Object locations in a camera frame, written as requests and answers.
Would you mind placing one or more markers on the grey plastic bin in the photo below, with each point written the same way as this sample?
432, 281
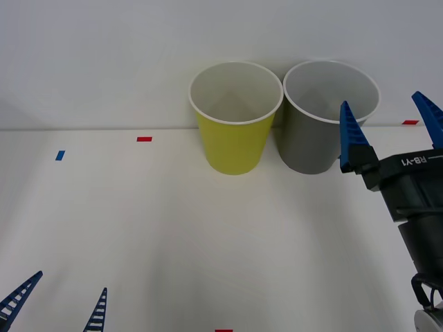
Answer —
311, 145

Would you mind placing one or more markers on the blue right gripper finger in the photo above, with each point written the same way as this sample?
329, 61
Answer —
353, 145
432, 121

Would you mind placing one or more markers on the yellow-green plastic bin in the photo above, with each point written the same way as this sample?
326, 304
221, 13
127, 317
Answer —
232, 145

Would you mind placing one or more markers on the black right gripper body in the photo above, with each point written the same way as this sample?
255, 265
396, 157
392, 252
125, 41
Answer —
412, 183

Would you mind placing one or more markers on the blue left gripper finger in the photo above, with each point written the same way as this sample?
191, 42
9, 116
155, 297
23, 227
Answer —
17, 297
98, 313

